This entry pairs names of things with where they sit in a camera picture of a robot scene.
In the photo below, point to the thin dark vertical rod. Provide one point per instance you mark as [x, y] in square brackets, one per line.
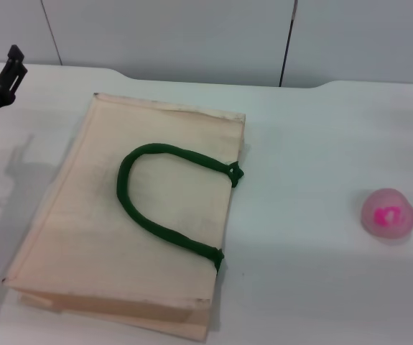
[287, 46]

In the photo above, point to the pink peach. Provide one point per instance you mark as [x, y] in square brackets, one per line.
[387, 215]

